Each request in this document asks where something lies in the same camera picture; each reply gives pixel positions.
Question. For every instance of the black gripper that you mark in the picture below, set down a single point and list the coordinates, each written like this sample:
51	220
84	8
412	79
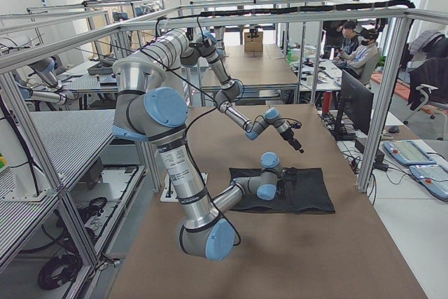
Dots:
281	188
290	136

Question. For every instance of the black t-shirt with print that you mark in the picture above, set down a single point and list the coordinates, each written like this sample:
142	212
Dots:
310	196

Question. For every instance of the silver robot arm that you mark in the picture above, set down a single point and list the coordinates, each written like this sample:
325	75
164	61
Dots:
146	110
203	45

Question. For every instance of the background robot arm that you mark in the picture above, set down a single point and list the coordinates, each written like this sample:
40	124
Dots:
54	91

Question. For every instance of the red thermos bottle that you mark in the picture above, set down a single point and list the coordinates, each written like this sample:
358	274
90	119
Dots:
327	100

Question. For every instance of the black Huawei monitor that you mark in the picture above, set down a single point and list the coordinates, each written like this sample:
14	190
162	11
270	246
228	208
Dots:
355	101

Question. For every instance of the cardboard box on far table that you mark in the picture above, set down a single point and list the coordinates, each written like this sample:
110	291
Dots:
253	42

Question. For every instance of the person with VR headset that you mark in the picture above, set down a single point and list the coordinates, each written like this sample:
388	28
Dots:
355	63

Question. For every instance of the person in dark jacket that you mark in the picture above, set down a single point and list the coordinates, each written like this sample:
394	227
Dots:
341	36

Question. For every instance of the blue grey teach pendant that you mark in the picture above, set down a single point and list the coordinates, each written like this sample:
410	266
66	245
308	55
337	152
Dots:
408	153

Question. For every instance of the office chair with dark coat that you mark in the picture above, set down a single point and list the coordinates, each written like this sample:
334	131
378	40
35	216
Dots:
428	81

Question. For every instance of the aluminium overhead frame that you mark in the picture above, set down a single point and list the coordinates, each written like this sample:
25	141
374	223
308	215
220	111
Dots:
21	137

